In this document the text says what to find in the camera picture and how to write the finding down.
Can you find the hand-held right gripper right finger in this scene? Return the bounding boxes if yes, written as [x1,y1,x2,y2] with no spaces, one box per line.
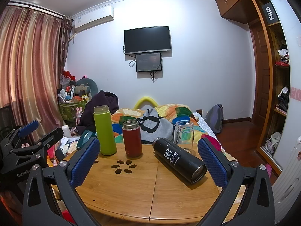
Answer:
[195,138,275,226]

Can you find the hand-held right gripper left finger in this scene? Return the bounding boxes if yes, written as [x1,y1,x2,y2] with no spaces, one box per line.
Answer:
[22,137,104,226]

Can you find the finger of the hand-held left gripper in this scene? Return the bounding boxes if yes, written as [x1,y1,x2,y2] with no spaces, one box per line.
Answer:
[11,127,64,161]
[1,120,39,151]

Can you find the black thermos cup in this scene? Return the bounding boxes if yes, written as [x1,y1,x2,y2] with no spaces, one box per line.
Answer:
[152,137,208,184]

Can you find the green thermos cup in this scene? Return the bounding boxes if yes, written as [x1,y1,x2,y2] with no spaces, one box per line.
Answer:
[93,105,117,156]

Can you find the clear glass cup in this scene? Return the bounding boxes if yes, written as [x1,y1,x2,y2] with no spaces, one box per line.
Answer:
[174,120,195,155]

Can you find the red thermos cup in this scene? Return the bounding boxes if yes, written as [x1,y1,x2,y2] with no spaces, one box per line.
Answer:
[122,119,143,158]

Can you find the black mesh chair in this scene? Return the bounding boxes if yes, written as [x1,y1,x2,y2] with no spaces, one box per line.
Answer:
[0,105,17,138]

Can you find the teal container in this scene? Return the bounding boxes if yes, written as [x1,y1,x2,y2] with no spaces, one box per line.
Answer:
[76,130,98,151]

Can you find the green storage basket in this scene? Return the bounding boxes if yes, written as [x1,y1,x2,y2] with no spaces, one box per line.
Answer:
[59,99,89,127]

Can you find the grey backpack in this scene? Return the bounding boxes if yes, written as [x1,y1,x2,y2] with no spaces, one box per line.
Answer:
[204,104,224,135]

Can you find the pink striped curtain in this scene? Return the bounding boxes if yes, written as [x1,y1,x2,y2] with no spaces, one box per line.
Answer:
[0,3,65,144]

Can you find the dark purple jacket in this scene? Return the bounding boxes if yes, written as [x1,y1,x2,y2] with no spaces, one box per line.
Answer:
[76,90,120,135]

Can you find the colourful patchwork quilt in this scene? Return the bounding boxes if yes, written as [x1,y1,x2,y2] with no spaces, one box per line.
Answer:
[110,103,223,154]

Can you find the grey plush toy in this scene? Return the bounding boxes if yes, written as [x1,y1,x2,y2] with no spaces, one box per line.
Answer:
[68,76,99,97]

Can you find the grey black sweater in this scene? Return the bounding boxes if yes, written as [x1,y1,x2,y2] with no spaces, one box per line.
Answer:
[136,108,175,144]

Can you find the yellow foam arch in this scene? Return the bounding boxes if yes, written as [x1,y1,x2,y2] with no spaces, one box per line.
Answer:
[133,96,158,110]

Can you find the brown patterned curtain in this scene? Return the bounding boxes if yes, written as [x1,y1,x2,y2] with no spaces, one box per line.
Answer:
[58,15,72,74]

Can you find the brown wooden door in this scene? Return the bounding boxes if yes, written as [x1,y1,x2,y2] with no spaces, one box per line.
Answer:
[248,19,271,129]

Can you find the wooden wardrobe shelves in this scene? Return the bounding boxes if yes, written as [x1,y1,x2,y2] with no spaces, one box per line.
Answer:
[249,0,291,177]

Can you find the white sliding wardrobe door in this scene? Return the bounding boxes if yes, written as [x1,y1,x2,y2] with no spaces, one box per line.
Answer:
[264,0,301,171]

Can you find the white air conditioner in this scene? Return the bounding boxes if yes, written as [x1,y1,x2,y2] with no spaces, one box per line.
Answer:
[71,6,115,32]

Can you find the black sign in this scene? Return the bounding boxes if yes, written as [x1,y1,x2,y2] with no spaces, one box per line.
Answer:
[262,2,280,26]

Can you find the wooden overhead cabinet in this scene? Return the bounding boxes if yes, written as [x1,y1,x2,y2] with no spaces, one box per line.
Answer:
[215,0,271,24]

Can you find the small black wall monitor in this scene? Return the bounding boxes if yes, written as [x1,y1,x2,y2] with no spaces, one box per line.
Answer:
[135,52,163,73]

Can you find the black wall television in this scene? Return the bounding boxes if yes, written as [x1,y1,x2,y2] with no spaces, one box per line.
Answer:
[124,25,172,55]

